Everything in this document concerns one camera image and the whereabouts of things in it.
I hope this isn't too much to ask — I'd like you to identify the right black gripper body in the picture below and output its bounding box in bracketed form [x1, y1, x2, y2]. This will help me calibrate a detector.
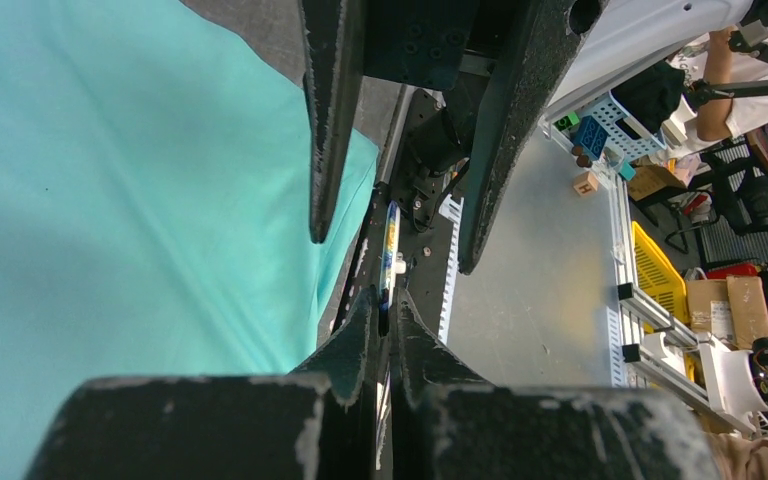
[362, 0, 537, 91]

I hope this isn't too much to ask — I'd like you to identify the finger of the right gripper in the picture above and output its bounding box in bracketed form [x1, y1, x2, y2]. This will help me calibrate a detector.
[298, 0, 366, 243]
[458, 1, 606, 275]

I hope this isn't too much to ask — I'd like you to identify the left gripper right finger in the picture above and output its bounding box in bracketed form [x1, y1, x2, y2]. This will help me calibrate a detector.
[389, 288, 720, 479]

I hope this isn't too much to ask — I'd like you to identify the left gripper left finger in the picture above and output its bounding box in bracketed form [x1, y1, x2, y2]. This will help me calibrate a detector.
[26, 288, 379, 479]

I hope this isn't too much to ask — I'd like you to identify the teal t-shirt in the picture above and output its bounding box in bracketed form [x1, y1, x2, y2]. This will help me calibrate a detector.
[0, 1, 378, 479]

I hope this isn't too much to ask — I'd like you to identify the blue plastic basket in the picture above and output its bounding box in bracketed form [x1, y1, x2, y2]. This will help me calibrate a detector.
[570, 92, 666, 165]

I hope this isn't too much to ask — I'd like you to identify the wooden letter cube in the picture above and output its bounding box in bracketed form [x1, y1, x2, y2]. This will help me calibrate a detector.
[572, 171, 600, 197]

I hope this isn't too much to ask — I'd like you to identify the person in white shirt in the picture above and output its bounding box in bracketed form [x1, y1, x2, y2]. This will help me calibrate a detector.
[667, 26, 768, 152]

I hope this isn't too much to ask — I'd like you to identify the yellow plastic crate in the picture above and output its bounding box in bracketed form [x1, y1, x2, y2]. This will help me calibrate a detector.
[631, 221, 690, 326]

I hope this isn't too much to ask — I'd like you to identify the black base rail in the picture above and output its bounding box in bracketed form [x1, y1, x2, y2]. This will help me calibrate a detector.
[328, 86, 469, 337]

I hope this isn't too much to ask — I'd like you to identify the white cable duct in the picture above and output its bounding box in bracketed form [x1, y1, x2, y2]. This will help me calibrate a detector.
[438, 194, 464, 344]

